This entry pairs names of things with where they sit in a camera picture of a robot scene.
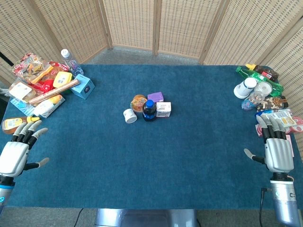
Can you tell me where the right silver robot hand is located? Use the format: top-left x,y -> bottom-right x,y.
243,114 -> 295,175

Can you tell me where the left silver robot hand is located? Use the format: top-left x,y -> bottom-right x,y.
0,120 -> 50,178

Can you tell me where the honey bottle yellow cap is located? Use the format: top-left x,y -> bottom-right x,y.
1,115 -> 41,135

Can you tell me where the green plastic bottle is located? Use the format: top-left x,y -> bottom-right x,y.
235,66 -> 284,97

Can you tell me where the dark bottle yellow cap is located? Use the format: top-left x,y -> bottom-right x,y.
245,63 -> 280,82

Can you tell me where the clear water bottle white cap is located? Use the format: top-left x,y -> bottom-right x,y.
61,49 -> 84,79

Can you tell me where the dark blue-capped bottle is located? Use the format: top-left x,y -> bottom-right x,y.
142,99 -> 157,122

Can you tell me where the red pink snack package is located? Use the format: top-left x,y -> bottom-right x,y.
255,115 -> 303,137

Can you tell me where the blue white snack packet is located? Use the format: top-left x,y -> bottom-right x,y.
254,108 -> 297,126

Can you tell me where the light blue striped pack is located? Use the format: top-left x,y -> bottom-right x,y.
9,97 -> 36,117

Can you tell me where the brown chocolate snack bag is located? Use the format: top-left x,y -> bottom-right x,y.
256,95 -> 288,113

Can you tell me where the white tissue packet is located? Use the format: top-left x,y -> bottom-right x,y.
33,95 -> 66,119

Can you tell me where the clear jar of snacks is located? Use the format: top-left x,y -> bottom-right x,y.
241,91 -> 265,112

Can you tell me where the clear pack white label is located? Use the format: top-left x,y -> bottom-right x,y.
8,81 -> 34,104

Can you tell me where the clear round lidded container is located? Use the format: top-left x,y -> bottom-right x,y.
254,81 -> 273,96

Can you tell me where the white paper cup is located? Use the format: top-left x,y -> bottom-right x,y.
233,77 -> 258,100

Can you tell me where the long brown sausage stick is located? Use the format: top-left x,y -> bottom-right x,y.
28,79 -> 80,106

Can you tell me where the red snack packet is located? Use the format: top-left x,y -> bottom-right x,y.
35,79 -> 58,93

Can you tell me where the orange snack stick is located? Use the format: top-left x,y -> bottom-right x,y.
30,65 -> 54,85

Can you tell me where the yellow plastic container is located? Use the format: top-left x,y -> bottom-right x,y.
53,71 -> 73,89

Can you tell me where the colourful snack bag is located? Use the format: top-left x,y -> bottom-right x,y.
11,52 -> 46,84

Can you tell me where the light blue box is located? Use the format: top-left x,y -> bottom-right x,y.
70,74 -> 96,100

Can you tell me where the black bar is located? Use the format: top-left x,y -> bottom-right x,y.
0,51 -> 14,66

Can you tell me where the red printed bag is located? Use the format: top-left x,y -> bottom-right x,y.
48,61 -> 71,74

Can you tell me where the white round jar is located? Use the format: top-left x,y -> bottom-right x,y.
123,108 -> 138,124

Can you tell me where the white printed carton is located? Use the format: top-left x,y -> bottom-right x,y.
155,101 -> 173,118

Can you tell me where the blue table cloth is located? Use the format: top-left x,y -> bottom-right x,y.
0,64 -> 303,210

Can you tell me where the orange jelly cup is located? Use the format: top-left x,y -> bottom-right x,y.
130,94 -> 147,113

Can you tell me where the purple box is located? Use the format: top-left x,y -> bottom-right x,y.
147,92 -> 165,104

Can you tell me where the silver robot torso base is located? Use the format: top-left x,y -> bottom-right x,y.
94,208 -> 199,227

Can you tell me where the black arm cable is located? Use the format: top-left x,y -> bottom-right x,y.
258,187 -> 273,227

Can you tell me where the black floor cable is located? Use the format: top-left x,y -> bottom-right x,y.
74,208 -> 84,227

